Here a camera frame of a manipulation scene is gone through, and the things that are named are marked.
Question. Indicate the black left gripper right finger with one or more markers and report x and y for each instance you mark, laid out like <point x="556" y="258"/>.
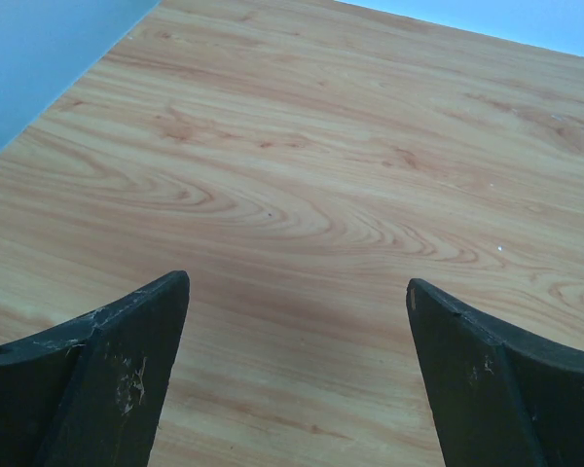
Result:
<point x="499" y="395"/>

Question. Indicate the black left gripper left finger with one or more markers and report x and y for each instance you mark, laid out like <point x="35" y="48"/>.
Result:
<point x="90" y="391"/>

